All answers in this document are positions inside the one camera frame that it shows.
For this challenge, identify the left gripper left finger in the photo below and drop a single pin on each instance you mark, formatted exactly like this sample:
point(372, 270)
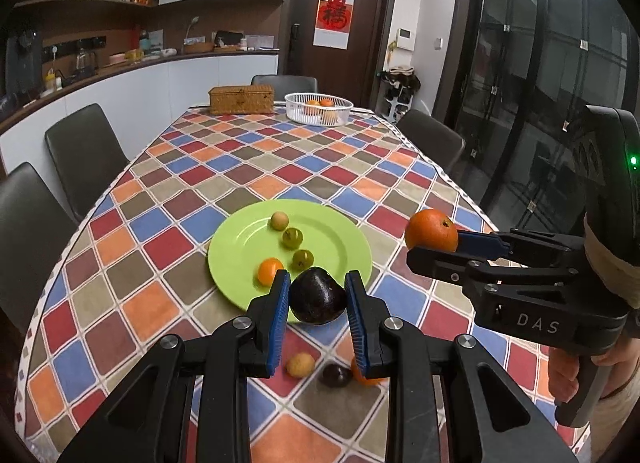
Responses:
point(146, 418)

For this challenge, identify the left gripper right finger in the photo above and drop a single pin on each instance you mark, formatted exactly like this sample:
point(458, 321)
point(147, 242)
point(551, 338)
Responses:
point(451, 391)

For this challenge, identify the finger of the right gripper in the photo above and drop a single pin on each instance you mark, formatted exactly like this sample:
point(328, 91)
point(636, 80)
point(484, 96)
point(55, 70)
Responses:
point(533, 269)
point(522, 246)

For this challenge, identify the large orange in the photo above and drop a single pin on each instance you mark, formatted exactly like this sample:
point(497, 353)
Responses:
point(431, 229)
point(358, 377)

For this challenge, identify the dark plum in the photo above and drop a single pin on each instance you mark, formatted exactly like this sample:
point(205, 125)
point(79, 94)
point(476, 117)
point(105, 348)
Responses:
point(335, 376)
point(315, 297)

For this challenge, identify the tan longan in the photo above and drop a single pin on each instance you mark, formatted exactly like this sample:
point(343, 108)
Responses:
point(279, 221)
point(300, 365)

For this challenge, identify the green lime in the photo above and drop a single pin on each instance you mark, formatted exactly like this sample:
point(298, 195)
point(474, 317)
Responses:
point(302, 260)
point(292, 238)

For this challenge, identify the small orange front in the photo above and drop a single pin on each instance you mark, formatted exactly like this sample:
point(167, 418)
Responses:
point(267, 271)

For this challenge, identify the person's right hand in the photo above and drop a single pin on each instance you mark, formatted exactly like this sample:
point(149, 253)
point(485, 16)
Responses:
point(563, 369)

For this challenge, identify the right side black chair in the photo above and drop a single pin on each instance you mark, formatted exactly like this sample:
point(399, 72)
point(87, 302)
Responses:
point(433, 138)

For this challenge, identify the green plate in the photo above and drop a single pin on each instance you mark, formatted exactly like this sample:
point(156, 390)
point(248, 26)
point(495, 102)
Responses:
point(245, 239)

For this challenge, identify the colourful checked tablecloth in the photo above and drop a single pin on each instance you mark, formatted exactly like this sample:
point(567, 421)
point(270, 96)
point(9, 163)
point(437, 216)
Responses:
point(174, 245)

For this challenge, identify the green lime on plate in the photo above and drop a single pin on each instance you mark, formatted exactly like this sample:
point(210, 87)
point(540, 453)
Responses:
point(292, 238)

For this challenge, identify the tan longan on plate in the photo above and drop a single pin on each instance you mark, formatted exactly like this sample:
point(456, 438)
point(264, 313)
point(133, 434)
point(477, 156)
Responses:
point(279, 221)

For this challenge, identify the near left black chair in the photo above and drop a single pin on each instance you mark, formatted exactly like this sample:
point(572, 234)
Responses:
point(34, 229)

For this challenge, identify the white fruit basket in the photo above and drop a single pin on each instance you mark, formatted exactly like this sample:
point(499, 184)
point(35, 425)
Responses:
point(295, 103)

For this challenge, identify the oranges in basket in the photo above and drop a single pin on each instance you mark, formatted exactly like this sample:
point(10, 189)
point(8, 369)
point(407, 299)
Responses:
point(323, 110)

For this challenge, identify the far end black chair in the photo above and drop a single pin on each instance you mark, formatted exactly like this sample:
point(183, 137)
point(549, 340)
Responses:
point(283, 85)

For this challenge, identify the wicker box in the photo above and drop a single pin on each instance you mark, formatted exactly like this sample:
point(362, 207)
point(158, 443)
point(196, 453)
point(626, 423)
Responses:
point(244, 99)

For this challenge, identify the red and white door poster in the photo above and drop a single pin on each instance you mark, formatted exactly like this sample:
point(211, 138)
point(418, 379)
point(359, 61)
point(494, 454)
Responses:
point(332, 24)

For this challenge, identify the dark wooden door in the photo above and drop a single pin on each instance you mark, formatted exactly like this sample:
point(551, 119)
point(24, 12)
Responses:
point(350, 73)

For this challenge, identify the glass kettle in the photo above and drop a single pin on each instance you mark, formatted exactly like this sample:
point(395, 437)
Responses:
point(86, 64)

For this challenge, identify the black coffee machine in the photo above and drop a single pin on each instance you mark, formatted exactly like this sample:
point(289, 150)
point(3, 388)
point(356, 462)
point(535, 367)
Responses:
point(24, 63)

